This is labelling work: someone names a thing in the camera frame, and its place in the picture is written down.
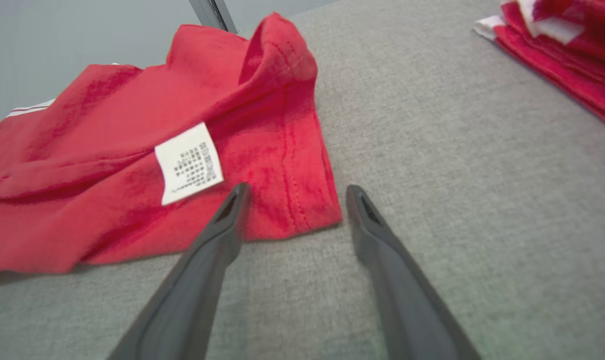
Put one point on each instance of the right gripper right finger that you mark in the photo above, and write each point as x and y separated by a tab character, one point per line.
407	300

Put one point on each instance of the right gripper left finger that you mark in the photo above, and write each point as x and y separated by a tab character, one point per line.
192	290

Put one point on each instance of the red garment white label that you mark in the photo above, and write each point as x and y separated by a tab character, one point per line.
82	125

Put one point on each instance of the red shorts white waistband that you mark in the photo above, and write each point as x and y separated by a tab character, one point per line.
582	80

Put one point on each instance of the grey metal post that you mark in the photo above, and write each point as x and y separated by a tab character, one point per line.
213	12

